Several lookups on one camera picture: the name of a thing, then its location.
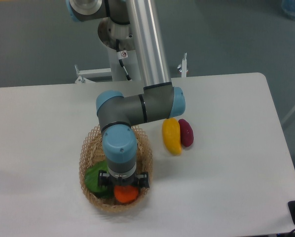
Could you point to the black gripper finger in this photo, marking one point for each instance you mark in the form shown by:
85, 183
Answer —
103, 181
143, 180

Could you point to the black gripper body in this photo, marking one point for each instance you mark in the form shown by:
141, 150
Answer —
131, 180

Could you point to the orange fruit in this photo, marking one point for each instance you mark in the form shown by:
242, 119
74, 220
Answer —
125, 194

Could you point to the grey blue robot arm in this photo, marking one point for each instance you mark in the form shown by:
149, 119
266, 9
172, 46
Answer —
116, 113

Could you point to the woven wicker basket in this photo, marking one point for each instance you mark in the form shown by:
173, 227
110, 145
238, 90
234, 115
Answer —
92, 152

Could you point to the green bok choy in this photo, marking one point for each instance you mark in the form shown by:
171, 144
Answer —
91, 181

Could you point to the yellow mango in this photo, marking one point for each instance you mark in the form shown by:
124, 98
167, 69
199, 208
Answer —
172, 136

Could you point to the purple sweet potato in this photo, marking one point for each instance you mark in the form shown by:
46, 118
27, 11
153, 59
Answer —
186, 132

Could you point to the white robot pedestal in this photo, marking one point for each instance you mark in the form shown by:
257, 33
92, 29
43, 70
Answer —
118, 66

